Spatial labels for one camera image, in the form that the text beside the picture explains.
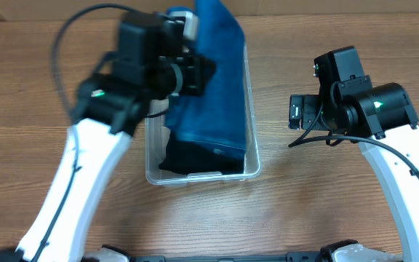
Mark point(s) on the clear plastic storage bin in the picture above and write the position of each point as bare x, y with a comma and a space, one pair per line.
157, 135

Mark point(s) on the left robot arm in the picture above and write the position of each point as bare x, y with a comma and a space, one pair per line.
152, 62

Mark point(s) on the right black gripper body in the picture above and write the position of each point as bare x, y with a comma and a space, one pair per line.
310, 105

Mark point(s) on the blue denim jeans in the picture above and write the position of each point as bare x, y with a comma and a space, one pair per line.
216, 121

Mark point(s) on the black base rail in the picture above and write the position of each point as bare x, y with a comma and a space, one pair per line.
224, 258

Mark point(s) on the black cloth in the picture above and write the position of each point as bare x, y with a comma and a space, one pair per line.
184, 157

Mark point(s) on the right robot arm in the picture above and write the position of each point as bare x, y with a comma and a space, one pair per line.
383, 122

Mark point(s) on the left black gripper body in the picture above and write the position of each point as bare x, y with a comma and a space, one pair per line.
185, 63

